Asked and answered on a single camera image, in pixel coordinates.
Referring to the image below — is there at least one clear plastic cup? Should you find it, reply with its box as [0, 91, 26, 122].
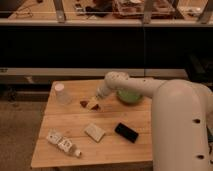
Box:
[54, 83, 71, 105]

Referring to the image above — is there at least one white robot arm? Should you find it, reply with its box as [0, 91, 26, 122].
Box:
[89, 72, 213, 171]

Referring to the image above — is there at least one metal shelf rack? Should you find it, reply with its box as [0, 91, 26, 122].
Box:
[0, 0, 213, 84]

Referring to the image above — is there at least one plastic water bottle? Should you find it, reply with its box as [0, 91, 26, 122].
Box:
[46, 130, 81, 158]

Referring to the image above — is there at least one wooden table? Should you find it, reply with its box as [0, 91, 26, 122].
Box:
[31, 80, 152, 168]

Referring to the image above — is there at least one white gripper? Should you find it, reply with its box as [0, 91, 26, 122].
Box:
[87, 87, 107, 110]

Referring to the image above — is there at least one black rectangular box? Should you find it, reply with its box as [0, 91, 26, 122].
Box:
[115, 123, 139, 143]

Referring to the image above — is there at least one green ceramic bowl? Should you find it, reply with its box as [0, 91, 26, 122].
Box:
[116, 90, 142, 104]

